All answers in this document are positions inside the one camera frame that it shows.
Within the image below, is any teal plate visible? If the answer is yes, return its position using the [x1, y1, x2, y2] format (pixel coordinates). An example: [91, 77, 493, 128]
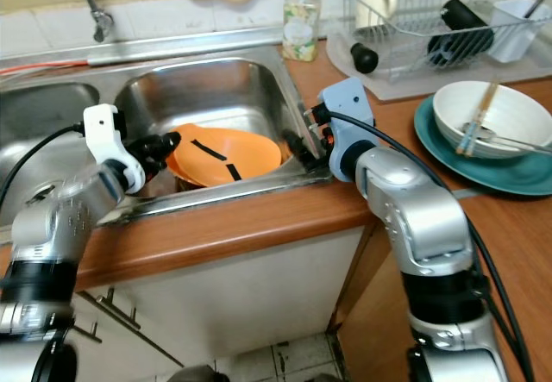
[414, 96, 552, 197]

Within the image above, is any metal spoon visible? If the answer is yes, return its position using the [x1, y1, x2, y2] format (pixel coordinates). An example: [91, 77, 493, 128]
[462, 125, 552, 153]

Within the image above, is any white bowl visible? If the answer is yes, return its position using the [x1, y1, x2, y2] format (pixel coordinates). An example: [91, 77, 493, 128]
[433, 81, 552, 160]

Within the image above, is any stainless steel double sink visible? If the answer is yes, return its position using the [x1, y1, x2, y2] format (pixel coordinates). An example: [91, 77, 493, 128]
[0, 41, 334, 249]

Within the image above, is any grey drying mat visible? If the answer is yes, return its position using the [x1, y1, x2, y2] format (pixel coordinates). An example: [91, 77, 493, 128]
[323, 33, 552, 103]

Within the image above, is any clear soap pump bottle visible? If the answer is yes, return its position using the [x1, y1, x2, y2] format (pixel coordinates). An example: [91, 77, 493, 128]
[281, 0, 322, 62]

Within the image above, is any chrome faucet spout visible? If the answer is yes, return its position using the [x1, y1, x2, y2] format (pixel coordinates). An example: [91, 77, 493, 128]
[71, 0, 115, 43]

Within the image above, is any cream mug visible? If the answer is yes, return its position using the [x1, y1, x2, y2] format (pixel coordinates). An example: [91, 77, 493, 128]
[355, 0, 398, 31]

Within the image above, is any white cabinet door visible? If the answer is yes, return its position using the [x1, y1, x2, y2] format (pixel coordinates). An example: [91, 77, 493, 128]
[71, 227, 365, 382]

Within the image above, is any wooden cabinet door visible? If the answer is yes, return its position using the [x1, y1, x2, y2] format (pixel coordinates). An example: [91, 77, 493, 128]
[329, 222, 425, 382]

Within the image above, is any black bottle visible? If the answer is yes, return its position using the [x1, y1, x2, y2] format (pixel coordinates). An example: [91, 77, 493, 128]
[427, 0, 498, 66]

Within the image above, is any dark left robot foot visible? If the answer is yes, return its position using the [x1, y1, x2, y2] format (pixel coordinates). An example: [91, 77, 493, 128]
[168, 365, 217, 382]

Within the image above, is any white cutlery holder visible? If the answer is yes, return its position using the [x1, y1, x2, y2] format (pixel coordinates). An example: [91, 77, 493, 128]
[489, 0, 552, 64]

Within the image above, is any dark utensil stick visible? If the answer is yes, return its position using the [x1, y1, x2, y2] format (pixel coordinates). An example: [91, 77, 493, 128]
[522, 0, 552, 19]

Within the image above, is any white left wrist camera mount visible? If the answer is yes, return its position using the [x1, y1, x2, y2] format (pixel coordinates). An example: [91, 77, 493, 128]
[84, 103, 147, 195]

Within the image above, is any metal cabinet handle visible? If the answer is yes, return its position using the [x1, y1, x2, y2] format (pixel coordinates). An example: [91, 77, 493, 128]
[97, 287, 192, 374]
[69, 317, 96, 341]

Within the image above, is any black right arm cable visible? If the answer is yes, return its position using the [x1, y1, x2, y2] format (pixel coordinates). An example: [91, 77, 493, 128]
[328, 110, 537, 382]

